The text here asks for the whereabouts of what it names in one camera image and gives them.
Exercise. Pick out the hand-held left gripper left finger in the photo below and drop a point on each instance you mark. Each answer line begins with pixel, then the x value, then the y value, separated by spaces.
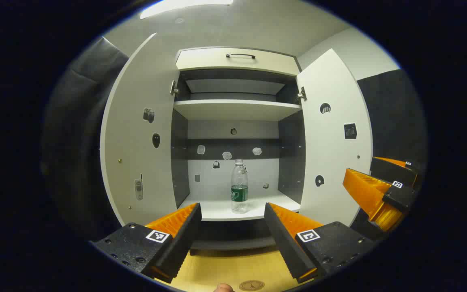
pixel 178 243

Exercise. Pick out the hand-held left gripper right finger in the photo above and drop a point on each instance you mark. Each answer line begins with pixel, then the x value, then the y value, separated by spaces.
pixel 284 239

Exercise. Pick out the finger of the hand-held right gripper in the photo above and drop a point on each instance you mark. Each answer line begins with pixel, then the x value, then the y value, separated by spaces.
pixel 397 196
pixel 391 172

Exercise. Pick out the clear plastic bottle green label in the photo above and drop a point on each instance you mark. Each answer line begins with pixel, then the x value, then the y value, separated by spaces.
pixel 239 194

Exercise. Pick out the white cabinet door cat sticker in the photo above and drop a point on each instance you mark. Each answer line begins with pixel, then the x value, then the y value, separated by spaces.
pixel 330 154

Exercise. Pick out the white and grey cabinet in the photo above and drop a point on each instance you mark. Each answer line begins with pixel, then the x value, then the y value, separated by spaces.
pixel 290 154

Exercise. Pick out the white cabinet door camera sticker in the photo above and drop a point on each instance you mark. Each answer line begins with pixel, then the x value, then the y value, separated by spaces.
pixel 136 142

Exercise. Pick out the metal door hinge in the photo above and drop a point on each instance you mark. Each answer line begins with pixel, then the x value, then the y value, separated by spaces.
pixel 173 88
pixel 301 94

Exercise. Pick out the white cabinet shelf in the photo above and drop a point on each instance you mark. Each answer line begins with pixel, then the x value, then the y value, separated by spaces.
pixel 233 108

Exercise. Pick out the cream cabinet drawer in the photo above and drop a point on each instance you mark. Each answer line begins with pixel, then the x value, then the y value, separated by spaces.
pixel 217 61

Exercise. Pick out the black backdrop cloth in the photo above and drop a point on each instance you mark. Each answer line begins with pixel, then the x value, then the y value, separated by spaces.
pixel 79 134
pixel 391 117

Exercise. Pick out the ceiling smoke detector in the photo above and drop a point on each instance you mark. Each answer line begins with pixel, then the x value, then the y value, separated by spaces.
pixel 179 20

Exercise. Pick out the ceiling light panel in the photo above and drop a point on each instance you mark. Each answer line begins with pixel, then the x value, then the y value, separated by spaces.
pixel 181 6

